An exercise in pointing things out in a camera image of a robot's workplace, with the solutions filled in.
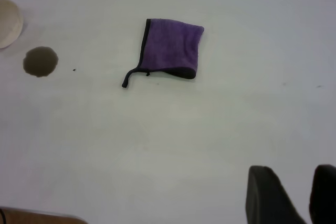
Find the brown spilled liquid puddle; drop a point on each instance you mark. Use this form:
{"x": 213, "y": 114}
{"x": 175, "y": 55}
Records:
{"x": 40, "y": 62}

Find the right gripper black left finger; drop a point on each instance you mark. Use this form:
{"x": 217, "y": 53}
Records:
{"x": 265, "y": 200}

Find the white paper cup green print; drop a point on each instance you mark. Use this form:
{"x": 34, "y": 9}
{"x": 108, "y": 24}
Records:
{"x": 8, "y": 24}

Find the purple cloth with black trim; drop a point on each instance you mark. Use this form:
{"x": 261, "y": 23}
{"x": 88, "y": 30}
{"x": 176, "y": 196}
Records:
{"x": 170, "y": 47}

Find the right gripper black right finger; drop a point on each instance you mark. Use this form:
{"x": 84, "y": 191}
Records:
{"x": 325, "y": 195}

